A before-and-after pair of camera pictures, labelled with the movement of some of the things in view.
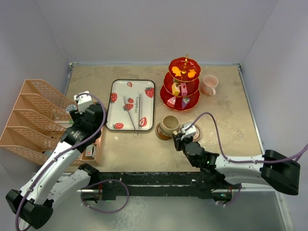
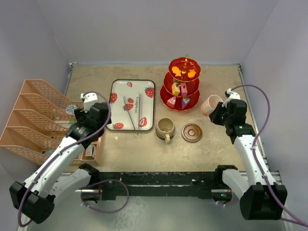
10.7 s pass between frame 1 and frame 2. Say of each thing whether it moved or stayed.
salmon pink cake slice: stayed
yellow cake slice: stayed
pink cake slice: stayed
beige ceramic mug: moved
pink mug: moved
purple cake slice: stayed
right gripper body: moved
